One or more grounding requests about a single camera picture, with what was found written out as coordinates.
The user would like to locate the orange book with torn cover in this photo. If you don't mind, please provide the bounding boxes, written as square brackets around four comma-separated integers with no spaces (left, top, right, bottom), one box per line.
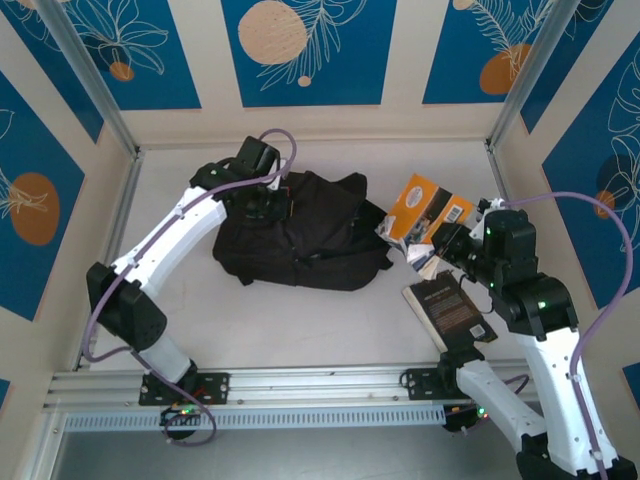
[374,173,477,279]

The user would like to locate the black fabric backpack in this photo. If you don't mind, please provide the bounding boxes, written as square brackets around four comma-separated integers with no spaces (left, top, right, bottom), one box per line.
[212,170,394,292]

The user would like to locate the dark brown book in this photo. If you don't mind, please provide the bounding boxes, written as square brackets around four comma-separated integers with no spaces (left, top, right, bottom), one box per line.
[402,272,499,357]

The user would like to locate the small controller circuit board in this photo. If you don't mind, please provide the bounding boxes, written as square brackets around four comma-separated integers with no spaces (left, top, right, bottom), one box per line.
[159,405,207,427]
[443,402,502,435]

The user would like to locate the grey metal panel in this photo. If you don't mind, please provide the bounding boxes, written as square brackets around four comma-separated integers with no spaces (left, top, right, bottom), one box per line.
[47,403,601,480]

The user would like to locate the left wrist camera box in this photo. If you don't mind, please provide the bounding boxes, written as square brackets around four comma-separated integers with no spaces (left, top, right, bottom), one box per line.
[272,158,292,191]

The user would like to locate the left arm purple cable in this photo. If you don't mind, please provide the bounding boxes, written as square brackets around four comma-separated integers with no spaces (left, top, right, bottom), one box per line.
[82,128,297,446]

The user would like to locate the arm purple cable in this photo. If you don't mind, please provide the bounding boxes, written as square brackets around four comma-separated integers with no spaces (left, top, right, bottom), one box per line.
[82,128,297,446]
[447,192,635,480]

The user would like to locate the aluminium side rail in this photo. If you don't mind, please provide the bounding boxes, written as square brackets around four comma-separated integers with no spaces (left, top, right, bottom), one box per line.
[73,147,147,372]
[484,144,564,361]

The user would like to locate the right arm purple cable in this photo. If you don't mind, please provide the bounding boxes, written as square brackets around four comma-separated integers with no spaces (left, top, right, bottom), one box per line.
[447,192,635,480]

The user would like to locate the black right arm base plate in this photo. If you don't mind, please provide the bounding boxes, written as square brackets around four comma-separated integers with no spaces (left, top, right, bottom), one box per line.
[401,368,481,401]

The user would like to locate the aluminium frame post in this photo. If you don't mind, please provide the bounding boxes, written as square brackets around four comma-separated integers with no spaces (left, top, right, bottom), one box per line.
[485,0,586,151]
[37,0,146,161]

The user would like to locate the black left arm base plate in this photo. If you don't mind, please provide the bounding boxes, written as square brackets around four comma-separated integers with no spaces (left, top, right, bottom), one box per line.
[138,371,231,407]

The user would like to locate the slotted grey cable duct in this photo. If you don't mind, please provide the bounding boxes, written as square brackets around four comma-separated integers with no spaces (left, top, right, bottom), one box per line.
[63,405,447,432]

